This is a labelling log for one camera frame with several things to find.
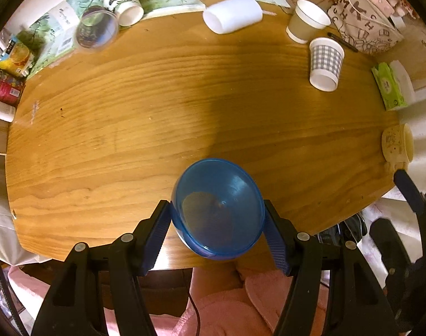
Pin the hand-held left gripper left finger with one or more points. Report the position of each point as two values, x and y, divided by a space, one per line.
156 239

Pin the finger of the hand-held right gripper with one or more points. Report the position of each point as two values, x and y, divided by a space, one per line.
388 239
409 190

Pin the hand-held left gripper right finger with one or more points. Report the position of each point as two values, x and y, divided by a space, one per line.
276 246

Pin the blue plastic cup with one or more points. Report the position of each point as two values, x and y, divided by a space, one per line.
216 211

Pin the grey checked paper cup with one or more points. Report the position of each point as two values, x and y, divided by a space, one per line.
325 63

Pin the brown paper cup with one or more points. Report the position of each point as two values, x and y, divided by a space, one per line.
306 21

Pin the clear dark plastic cup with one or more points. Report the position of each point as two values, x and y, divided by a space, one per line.
94 30

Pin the white plastic cup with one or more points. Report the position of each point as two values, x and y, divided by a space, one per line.
232 14

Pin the white green-print paper cup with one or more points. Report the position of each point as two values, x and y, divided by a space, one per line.
123 5

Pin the cream ceramic mug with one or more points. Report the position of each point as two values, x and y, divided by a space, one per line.
397 145

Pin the pink fleece clothing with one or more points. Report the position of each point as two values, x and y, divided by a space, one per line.
230 304

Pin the green tissue pack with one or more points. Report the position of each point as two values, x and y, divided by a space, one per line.
389 86

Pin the black pen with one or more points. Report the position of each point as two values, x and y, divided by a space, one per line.
342 42

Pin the letter-print cloth bag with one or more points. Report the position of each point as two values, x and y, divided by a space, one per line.
365 24

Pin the white pill bottle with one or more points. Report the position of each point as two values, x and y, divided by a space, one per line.
1 110

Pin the red snack packet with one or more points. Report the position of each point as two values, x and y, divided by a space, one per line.
8 90

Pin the yellow snack packet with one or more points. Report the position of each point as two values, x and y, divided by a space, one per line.
17 56

